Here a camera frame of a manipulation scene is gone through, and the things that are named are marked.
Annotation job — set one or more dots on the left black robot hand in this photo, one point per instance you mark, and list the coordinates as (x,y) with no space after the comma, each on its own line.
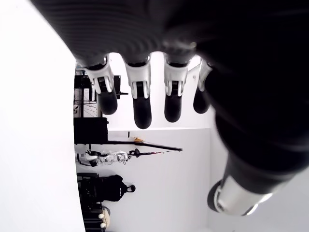
(217,36)

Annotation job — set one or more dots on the white humanoid robot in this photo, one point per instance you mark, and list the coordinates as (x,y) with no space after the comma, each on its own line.
(108,157)

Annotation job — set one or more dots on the black monitor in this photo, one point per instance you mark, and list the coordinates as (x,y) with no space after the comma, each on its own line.
(118,83)

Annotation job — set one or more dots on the black equipment cases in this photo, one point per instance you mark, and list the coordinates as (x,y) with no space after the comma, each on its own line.
(87,191)

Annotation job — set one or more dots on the black cabinet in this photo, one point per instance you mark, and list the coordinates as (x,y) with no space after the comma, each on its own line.
(90,130)

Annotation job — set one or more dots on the black gantry boom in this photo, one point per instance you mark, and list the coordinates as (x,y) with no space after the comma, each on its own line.
(149,144)

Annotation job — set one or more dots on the beige round object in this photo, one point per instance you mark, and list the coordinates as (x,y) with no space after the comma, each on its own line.
(106,215)

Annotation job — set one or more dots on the person in black with mask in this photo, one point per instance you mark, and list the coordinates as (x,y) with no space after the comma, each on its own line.
(111,188)

